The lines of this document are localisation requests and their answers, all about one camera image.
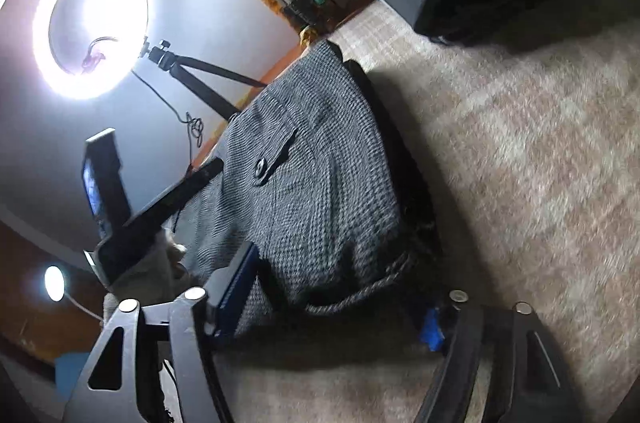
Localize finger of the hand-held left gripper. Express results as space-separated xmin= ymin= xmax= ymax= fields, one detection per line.
xmin=121 ymin=158 xmax=225 ymax=250

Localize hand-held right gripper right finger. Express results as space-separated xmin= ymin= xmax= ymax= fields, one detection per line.
xmin=414 ymin=289 xmax=596 ymax=423

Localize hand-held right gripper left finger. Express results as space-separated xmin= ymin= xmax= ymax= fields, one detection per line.
xmin=62 ymin=242 xmax=261 ymax=423

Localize grey checkered pants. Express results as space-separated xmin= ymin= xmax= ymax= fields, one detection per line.
xmin=175 ymin=40 xmax=417 ymax=340

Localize person's left hand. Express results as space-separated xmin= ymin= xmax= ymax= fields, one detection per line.
xmin=159 ymin=228 xmax=190 ymax=279

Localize small round lamp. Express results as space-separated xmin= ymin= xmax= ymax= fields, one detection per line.
xmin=43 ymin=266 xmax=105 ymax=321

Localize phone clamp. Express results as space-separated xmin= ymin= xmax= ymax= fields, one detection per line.
xmin=81 ymin=35 xmax=120 ymax=73

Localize black garment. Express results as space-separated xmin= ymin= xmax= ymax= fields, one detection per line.
xmin=344 ymin=60 xmax=445 ymax=276

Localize beige plaid blanket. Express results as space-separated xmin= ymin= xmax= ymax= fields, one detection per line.
xmin=212 ymin=3 xmax=640 ymax=423

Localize blue box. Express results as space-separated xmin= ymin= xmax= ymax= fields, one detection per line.
xmin=54 ymin=352 xmax=98 ymax=400

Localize black cable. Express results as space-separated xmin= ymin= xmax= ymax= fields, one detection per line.
xmin=131 ymin=70 xmax=207 ymax=176

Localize black ring light stand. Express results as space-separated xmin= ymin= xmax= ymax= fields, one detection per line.
xmin=140 ymin=37 xmax=267 ymax=122

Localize white ring light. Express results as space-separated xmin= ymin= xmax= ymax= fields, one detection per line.
xmin=31 ymin=0 xmax=152 ymax=102

